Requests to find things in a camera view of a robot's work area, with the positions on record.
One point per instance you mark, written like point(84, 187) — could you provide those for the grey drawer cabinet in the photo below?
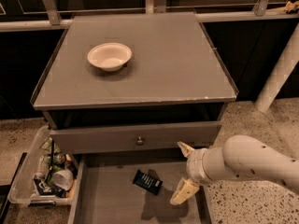
point(175, 74)

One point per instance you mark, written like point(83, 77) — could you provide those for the clear plastic bin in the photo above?
point(23, 190)

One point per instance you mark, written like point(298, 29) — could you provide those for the metal railing frame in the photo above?
point(51, 18)

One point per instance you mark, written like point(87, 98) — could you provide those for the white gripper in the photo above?
point(194, 166)

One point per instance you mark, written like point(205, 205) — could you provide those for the clear plastic bottle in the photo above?
point(42, 168)

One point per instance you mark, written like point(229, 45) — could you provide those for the green soda can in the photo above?
point(56, 159)

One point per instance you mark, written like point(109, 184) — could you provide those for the dark blue snack bag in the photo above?
point(44, 189)

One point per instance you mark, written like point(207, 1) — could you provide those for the white paper cup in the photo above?
point(63, 179)

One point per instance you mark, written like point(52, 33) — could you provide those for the open middle drawer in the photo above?
point(106, 194)

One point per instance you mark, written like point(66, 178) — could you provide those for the closed top drawer with knob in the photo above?
point(136, 137)

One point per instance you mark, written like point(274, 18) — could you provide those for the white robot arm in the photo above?
point(242, 157)

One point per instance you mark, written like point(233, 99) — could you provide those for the green chip bag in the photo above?
point(50, 145)

